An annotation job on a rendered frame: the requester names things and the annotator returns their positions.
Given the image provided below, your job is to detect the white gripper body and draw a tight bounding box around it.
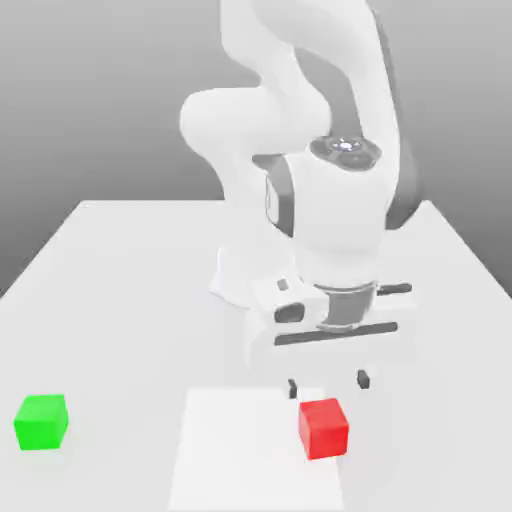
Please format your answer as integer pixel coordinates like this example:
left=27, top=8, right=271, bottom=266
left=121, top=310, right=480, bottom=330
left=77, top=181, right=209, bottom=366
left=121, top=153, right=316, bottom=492
left=244, top=306, right=406, bottom=372

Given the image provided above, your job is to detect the small red cube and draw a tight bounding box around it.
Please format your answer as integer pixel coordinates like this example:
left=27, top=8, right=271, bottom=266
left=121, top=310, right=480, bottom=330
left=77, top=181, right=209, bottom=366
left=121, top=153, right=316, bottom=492
left=297, top=397, right=350, bottom=462

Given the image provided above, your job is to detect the small green cube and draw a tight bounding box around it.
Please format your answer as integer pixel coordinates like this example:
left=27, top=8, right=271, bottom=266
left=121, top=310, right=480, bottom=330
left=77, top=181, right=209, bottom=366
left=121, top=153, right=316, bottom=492
left=12, top=393, right=70, bottom=452

